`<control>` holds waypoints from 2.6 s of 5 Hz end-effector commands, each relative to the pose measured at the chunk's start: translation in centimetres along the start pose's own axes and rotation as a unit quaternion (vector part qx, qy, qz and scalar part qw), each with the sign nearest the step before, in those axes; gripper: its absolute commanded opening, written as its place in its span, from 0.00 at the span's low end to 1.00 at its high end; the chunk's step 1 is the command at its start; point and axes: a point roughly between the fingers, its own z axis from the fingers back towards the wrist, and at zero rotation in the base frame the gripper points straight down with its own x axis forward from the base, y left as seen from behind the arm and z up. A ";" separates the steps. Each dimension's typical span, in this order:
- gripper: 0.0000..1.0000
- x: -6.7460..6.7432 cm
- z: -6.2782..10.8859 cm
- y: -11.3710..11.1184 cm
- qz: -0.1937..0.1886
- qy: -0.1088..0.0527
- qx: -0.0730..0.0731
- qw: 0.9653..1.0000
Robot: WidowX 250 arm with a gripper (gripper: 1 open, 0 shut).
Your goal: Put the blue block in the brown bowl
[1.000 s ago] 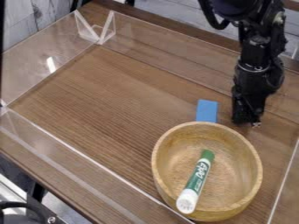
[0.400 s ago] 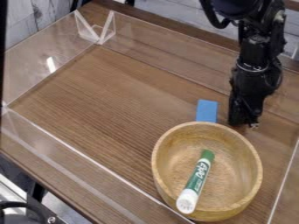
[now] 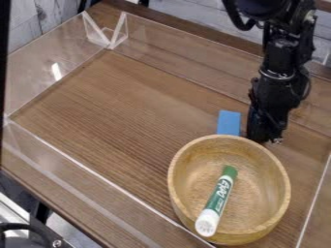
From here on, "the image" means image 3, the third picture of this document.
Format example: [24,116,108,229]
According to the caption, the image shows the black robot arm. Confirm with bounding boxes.
[222,0,316,143]

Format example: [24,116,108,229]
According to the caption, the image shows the blue foam block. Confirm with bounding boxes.
[216,110,240,136]

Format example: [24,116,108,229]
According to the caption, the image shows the black metal bracket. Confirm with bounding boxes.
[42,226,75,248]

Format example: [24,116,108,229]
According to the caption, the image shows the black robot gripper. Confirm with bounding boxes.
[244,66,312,144]

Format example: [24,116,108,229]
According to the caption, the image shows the clear acrylic tray wall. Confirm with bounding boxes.
[1,7,331,248]

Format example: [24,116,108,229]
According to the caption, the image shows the brown wooden bowl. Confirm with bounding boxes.
[167,135,291,246]

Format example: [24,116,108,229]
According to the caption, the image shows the black cable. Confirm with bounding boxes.
[0,223,50,248]

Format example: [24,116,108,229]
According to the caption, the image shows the green Expo marker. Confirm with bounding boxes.
[195,166,238,237]

